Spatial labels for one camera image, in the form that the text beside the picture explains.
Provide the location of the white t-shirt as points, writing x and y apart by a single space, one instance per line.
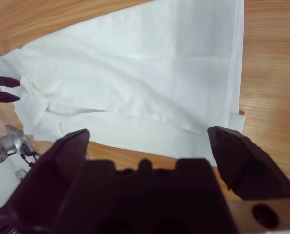
135 73

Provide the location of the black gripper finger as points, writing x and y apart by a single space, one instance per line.
52 175
247 168

